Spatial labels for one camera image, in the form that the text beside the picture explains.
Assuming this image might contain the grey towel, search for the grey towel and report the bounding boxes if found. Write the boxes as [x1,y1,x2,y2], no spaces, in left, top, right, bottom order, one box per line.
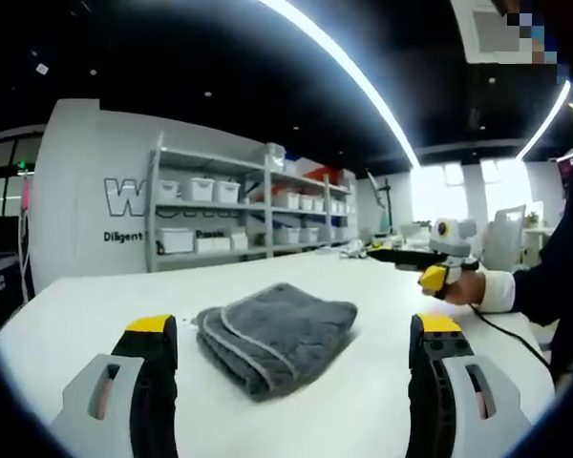
[195,281,359,405]

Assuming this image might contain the person's right hand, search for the person's right hand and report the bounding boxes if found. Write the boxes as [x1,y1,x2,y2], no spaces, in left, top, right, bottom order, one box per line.
[442,270,487,306]

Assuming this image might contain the small items on far table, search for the small items on far table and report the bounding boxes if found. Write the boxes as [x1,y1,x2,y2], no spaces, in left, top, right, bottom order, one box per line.
[338,236,414,261]

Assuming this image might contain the white chair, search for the white chair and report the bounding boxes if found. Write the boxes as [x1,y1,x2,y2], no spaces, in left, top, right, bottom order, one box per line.
[483,204,529,274]

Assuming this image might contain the black floor stand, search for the black floor stand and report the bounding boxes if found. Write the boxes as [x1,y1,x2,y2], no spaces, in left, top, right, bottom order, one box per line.
[366,170,393,236]

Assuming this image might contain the grey metal shelving unit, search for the grey metal shelving unit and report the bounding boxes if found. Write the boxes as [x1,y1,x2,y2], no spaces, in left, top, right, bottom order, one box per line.
[144,135,360,274]

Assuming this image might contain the short ceiling light strip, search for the short ceiling light strip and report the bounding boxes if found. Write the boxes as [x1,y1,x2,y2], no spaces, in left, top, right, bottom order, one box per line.
[515,79,573,159]

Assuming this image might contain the rows of white storage bins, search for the rows of white storage bins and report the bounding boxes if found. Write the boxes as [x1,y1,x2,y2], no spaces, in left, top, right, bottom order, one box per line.
[155,142,357,255]

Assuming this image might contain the dark cabinet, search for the dark cabinet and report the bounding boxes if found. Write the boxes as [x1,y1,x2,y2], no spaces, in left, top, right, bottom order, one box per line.
[0,215,32,328]

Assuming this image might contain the long ceiling light strip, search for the long ceiling light strip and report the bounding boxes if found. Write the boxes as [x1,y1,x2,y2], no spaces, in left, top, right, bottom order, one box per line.
[260,0,422,167]

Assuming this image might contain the ceiling air conditioner vent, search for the ceiling air conditioner vent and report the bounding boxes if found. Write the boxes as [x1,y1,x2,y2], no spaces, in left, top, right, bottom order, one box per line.
[450,0,539,66]

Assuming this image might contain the black cable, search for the black cable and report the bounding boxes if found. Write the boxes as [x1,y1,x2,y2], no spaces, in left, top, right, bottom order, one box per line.
[470,302,555,371]

